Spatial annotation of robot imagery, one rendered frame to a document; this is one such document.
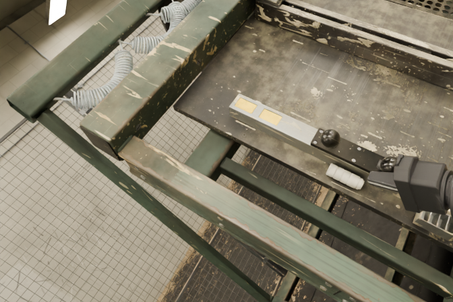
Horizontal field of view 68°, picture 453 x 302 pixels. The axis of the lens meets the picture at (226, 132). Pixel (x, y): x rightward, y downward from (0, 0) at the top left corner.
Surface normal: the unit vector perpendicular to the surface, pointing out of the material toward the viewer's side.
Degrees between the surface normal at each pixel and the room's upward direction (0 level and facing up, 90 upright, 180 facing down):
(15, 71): 90
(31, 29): 90
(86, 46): 90
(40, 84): 90
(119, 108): 56
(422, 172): 23
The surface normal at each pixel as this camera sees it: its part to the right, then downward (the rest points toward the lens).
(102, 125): -0.05, -0.54
